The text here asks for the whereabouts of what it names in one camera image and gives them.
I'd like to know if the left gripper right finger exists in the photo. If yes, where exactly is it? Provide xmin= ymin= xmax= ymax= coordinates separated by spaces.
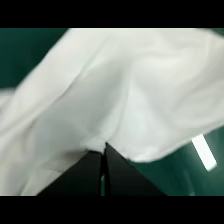
xmin=104 ymin=142 xmax=168 ymax=197

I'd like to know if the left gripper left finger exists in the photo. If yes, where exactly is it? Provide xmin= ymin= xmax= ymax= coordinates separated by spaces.
xmin=37 ymin=150 xmax=102 ymax=197

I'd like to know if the white shirt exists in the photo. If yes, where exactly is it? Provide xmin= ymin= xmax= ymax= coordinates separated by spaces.
xmin=0 ymin=27 xmax=224 ymax=197

